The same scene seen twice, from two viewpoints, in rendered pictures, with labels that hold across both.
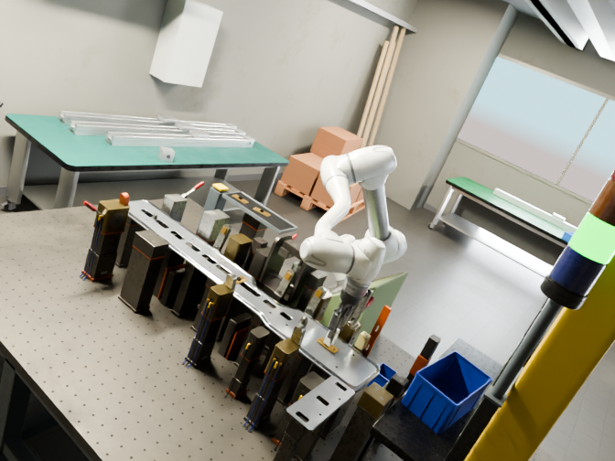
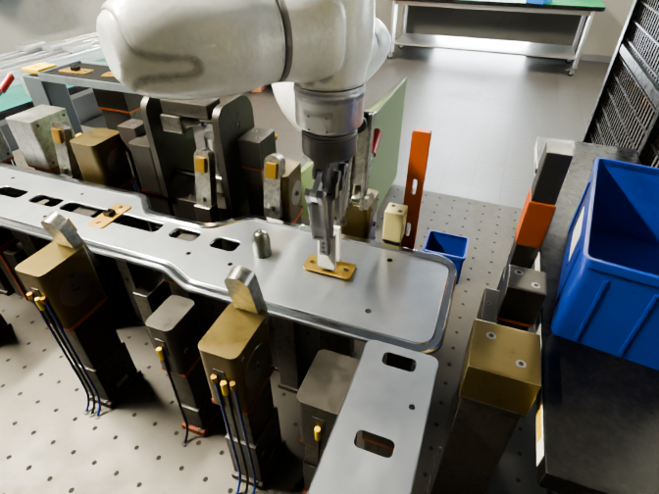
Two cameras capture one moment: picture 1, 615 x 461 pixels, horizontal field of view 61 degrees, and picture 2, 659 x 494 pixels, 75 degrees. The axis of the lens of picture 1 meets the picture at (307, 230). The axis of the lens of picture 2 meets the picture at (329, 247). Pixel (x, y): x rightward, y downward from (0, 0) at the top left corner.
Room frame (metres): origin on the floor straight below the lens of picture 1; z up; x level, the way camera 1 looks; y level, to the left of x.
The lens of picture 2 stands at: (1.14, -0.18, 1.47)
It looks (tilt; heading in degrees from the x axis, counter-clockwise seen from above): 37 degrees down; 354
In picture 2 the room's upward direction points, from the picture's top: straight up
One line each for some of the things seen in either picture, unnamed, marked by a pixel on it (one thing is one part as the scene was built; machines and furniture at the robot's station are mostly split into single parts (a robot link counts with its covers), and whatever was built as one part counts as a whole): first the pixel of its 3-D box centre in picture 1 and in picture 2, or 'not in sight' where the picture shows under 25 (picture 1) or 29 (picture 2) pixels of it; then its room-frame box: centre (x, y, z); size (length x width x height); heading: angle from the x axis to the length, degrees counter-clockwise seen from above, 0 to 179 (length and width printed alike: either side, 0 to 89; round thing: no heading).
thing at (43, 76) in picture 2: (259, 211); (116, 76); (2.30, 0.24, 1.16); 0.37 x 0.14 x 0.02; 64
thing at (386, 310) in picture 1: (361, 359); (405, 252); (1.78, -0.39, 0.95); 0.03 x 0.01 x 0.50; 64
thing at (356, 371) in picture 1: (232, 279); (100, 218); (1.90, 0.21, 1.00); 1.38 x 0.22 x 0.02; 64
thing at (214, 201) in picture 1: (207, 228); (71, 149); (2.41, 0.48, 0.92); 0.08 x 0.08 x 0.44; 64
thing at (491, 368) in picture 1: (447, 393); (605, 250); (1.67, -0.71, 1.01); 0.90 x 0.22 x 0.03; 154
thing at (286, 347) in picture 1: (269, 385); (243, 413); (1.51, -0.08, 0.87); 0.12 x 0.07 x 0.35; 154
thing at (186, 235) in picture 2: (257, 335); (201, 294); (1.81, 0.02, 0.84); 0.12 x 0.05 x 0.29; 154
